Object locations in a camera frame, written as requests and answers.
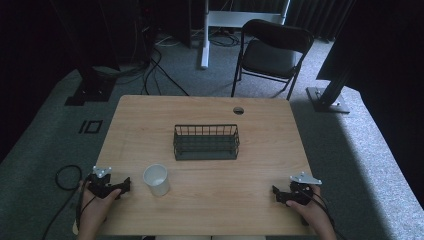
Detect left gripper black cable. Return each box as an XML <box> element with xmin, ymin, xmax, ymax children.
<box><xmin>41</xmin><ymin>164</ymin><xmax>93</xmax><ymax>240</ymax></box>

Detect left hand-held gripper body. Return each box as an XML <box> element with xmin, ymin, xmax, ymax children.
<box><xmin>87</xmin><ymin>165</ymin><xmax>125</xmax><ymax>200</ymax></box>

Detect white cup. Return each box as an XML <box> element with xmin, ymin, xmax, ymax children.
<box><xmin>142</xmin><ymin>163</ymin><xmax>171</xmax><ymax>197</ymax></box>

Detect person's left hand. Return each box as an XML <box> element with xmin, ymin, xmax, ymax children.
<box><xmin>78</xmin><ymin>179</ymin><xmax>123</xmax><ymax>232</ymax></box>

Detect black floor cables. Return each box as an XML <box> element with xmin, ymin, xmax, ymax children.
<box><xmin>93</xmin><ymin>31</ymin><xmax>241</xmax><ymax>98</ymax></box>

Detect black folding chair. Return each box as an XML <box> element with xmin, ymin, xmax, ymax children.
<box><xmin>230</xmin><ymin>18</ymin><xmax>315</xmax><ymax>101</ymax></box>

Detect person's right hand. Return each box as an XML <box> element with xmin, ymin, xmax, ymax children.
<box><xmin>285</xmin><ymin>185</ymin><xmax>331</xmax><ymax>232</ymax></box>

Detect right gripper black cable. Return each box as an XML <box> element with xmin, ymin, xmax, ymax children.
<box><xmin>298</xmin><ymin>188</ymin><xmax>340</xmax><ymax>240</ymax></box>

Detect black wire basket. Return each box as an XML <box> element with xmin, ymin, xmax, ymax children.
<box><xmin>172</xmin><ymin>124</ymin><xmax>241</xmax><ymax>162</ymax></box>

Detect white desk frame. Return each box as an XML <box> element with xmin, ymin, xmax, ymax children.
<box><xmin>200</xmin><ymin>0</ymin><xmax>291</xmax><ymax>70</ymax></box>

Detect black metal stand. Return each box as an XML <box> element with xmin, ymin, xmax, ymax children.
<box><xmin>49</xmin><ymin>0</ymin><xmax>120</xmax><ymax>107</ymax></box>
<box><xmin>305</xmin><ymin>0</ymin><xmax>358</xmax><ymax>115</ymax></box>

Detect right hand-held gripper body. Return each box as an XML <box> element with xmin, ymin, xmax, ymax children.
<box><xmin>280</xmin><ymin>171</ymin><xmax>323</xmax><ymax>206</ymax></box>

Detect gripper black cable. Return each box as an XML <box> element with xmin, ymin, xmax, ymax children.
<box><xmin>41</xmin><ymin>164</ymin><xmax>93</xmax><ymax>240</ymax></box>
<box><xmin>298</xmin><ymin>188</ymin><xmax>340</xmax><ymax>240</ymax></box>

